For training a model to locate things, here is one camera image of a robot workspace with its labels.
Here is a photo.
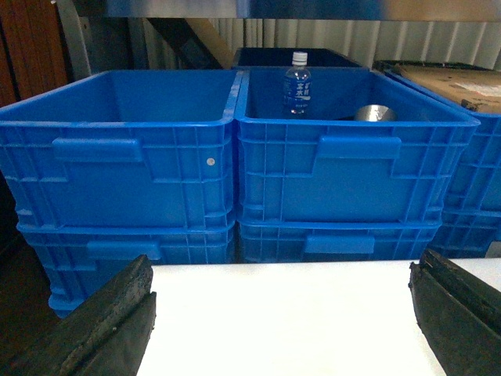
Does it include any blue crate top middle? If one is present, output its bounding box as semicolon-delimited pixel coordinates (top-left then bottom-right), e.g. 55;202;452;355
235;67;479;223

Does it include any brown cardboard sheet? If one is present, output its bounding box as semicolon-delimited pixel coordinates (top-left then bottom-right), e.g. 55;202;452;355
395;65;500;114

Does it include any dark crate behind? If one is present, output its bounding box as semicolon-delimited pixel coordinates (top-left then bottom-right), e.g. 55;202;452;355
232;47;361;69

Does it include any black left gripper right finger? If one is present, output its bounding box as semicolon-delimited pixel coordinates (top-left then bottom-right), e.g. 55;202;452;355
409;250;500;375

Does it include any blue crate right stack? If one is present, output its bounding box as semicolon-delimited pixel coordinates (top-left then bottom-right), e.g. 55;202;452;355
385;67;500;258

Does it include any blue crate top left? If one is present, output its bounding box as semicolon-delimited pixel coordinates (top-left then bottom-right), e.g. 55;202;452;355
1;70;242;230

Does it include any clear water bottle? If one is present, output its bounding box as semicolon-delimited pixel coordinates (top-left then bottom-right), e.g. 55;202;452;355
283;52;312;115

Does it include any blue crate bottom left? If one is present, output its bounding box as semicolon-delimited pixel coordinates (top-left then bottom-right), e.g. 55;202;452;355
17;225;235;318

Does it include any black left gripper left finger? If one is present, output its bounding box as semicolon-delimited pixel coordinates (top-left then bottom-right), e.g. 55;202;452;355
1;255;157;375

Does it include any blue crate bottom middle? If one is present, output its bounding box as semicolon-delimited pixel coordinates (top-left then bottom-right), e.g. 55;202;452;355
238;219;442;263

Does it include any round metal bowl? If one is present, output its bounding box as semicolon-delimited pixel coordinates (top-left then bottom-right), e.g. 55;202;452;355
354;104;397;122

